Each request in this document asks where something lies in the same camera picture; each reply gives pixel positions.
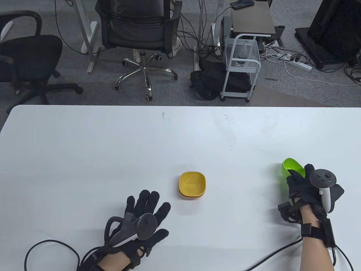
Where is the person's right hand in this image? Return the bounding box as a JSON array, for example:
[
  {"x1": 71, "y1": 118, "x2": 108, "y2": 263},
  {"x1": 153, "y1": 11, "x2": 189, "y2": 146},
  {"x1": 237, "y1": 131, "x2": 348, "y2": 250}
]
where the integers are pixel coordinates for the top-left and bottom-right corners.
[{"x1": 286, "y1": 163, "x2": 345, "y2": 223}]

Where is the person's left hand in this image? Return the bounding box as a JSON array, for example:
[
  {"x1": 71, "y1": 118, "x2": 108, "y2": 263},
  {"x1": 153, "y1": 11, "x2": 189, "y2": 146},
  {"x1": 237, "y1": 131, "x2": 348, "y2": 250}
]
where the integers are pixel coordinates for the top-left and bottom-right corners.
[{"x1": 104, "y1": 190, "x2": 171, "y2": 258}]

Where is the green plastic bowl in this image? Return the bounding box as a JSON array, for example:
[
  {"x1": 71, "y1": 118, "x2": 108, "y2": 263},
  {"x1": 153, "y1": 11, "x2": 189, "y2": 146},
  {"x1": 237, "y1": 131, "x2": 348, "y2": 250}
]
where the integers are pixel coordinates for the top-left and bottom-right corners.
[{"x1": 282, "y1": 158, "x2": 307, "y2": 184}]

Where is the person's right forearm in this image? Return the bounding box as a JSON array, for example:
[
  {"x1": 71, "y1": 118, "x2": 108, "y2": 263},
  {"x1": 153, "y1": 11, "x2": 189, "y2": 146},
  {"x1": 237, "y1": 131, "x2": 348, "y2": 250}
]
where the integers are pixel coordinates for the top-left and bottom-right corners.
[{"x1": 298, "y1": 207, "x2": 334, "y2": 271}]

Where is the person's left forearm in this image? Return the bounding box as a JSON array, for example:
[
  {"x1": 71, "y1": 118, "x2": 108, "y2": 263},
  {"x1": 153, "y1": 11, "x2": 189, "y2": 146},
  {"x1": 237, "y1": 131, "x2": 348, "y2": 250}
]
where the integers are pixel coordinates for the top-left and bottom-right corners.
[{"x1": 97, "y1": 250, "x2": 131, "y2": 271}]

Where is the grey controller on left glove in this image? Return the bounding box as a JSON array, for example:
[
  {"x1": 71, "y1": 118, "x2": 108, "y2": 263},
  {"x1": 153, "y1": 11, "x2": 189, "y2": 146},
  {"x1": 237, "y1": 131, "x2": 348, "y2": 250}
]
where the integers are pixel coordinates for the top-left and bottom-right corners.
[{"x1": 109, "y1": 212, "x2": 158, "y2": 248}]

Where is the white grey controller on right glove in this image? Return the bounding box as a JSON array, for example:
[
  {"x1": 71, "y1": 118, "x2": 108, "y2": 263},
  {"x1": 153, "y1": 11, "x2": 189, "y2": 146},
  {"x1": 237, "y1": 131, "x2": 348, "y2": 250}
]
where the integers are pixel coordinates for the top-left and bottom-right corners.
[{"x1": 309, "y1": 169, "x2": 338, "y2": 214}]

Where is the orange plastic bowl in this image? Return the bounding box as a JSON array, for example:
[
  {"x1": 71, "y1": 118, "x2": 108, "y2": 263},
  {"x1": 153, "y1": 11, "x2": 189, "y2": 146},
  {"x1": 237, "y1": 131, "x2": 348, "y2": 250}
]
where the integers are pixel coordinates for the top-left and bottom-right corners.
[{"x1": 179, "y1": 191, "x2": 206, "y2": 201}]

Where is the yellow plastic bowl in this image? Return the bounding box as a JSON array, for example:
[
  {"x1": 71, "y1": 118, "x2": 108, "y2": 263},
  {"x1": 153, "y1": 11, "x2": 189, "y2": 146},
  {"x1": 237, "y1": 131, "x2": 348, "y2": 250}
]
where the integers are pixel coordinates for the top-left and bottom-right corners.
[{"x1": 179, "y1": 171, "x2": 207, "y2": 197}]

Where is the white power strip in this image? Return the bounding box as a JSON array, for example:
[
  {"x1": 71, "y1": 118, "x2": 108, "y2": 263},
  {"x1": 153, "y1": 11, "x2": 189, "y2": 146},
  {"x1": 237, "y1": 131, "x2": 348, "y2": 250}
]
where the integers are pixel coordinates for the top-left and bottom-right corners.
[{"x1": 284, "y1": 59, "x2": 313, "y2": 72}]

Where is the black backpack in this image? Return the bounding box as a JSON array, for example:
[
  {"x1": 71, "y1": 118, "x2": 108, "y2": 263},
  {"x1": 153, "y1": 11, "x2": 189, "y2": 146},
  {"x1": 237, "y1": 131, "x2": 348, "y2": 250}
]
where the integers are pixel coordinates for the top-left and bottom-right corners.
[{"x1": 189, "y1": 56, "x2": 256, "y2": 100}]

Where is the clear water bottle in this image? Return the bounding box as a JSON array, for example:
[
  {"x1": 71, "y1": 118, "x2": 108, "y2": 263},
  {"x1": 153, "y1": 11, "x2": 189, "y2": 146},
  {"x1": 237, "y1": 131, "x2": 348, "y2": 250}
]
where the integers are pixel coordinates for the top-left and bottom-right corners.
[{"x1": 236, "y1": 41, "x2": 253, "y2": 67}]

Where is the grey top side table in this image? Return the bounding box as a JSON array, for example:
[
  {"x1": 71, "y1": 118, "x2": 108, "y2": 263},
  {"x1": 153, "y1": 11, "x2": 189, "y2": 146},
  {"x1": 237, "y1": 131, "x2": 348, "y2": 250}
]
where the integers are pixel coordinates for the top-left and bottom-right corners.
[{"x1": 231, "y1": 0, "x2": 276, "y2": 38}]

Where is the slim white desk leg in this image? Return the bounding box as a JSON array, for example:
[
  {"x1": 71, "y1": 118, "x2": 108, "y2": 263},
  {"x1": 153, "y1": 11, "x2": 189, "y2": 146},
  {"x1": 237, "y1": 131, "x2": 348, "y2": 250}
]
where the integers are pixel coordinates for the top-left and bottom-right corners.
[{"x1": 193, "y1": 0, "x2": 204, "y2": 71}]

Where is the black mesh office chair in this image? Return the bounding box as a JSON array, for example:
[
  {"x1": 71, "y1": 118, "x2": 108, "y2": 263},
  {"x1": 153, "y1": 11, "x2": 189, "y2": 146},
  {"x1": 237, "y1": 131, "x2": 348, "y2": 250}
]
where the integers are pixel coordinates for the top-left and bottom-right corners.
[{"x1": 94, "y1": 0, "x2": 183, "y2": 102}]

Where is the black padded office chair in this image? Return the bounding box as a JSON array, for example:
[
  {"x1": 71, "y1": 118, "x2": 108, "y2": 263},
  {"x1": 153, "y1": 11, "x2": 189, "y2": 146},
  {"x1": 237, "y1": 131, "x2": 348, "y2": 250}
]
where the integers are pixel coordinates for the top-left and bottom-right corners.
[{"x1": 0, "y1": 10, "x2": 84, "y2": 114}]

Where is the dark phone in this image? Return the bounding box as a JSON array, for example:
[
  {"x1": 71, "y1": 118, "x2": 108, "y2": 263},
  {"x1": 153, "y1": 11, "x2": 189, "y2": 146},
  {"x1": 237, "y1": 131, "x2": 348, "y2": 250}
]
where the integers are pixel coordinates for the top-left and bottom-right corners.
[{"x1": 230, "y1": 0, "x2": 255, "y2": 9}]

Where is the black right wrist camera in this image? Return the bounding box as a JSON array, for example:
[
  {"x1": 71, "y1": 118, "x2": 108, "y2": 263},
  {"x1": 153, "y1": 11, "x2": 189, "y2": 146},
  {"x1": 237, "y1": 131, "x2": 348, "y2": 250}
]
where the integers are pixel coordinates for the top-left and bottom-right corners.
[{"x1": 278, "y1": 202, "x2": 300, "y2": 225}]

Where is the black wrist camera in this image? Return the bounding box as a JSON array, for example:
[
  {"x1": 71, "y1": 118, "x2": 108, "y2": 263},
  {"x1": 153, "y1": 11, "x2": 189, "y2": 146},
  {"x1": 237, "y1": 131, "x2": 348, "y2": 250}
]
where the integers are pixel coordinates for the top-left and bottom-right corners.
[
  {"x1": 80, "y1": 246, "x2": 109, "y2": 271},
  {"x1": 278, "y1": 202, "x2": 300, "y2": 225}
]

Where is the black right wrist strap unit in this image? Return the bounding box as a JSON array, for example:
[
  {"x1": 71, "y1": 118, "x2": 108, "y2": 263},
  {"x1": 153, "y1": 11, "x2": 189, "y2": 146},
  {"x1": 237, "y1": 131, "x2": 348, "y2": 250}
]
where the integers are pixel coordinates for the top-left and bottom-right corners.
[{"x1": 300, "y1": 219, "x2": 336, "y2": 250}]

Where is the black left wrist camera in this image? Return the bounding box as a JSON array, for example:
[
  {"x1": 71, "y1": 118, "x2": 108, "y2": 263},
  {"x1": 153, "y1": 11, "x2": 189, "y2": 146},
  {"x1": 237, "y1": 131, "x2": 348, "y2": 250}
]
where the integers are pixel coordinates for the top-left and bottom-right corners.
[{"x1": 80, "y1": 246, "x2": 109, "y2": 271}]

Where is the black cable of right glove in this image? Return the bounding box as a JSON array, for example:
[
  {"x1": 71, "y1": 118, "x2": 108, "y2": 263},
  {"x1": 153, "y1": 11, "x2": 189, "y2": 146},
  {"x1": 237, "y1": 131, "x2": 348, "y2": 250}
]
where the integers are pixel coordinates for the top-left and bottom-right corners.
[{"x1": 245, "y1": 237, "x2": 355, "y2": 271}]

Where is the black cable of glove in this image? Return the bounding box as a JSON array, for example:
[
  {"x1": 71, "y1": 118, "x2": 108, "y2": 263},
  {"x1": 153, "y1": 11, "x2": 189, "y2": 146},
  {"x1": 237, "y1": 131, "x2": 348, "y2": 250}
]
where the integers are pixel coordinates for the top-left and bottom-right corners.
[
  {"x1": 24, "y1": 240, "x2": 83, "y2": 271},
  {"x1": 245, "y1": 237, "x2": 355, "y2": 271}
]

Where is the black cable of left glove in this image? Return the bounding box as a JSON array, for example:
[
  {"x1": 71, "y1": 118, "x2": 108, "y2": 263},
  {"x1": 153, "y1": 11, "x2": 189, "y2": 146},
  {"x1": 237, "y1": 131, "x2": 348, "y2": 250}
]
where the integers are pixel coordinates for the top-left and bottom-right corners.
[{"x1": 24, "y1": 240, "x2": 83, "y2": 271}]

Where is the white wire cart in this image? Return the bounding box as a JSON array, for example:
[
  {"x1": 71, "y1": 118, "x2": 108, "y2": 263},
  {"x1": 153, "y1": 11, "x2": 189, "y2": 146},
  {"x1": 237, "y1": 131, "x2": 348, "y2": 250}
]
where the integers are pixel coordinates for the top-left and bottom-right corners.
[{"x1": 220, "y1": 33, "x2": 261, "y2": 102}]

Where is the bundle of black floor cables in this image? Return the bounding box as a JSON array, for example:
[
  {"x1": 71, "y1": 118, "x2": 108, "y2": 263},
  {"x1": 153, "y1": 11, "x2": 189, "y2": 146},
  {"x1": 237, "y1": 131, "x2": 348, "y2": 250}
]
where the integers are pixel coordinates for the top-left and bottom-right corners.
[{"x1": 180, "y1": 11, "x2": 226, "y2": 61}]

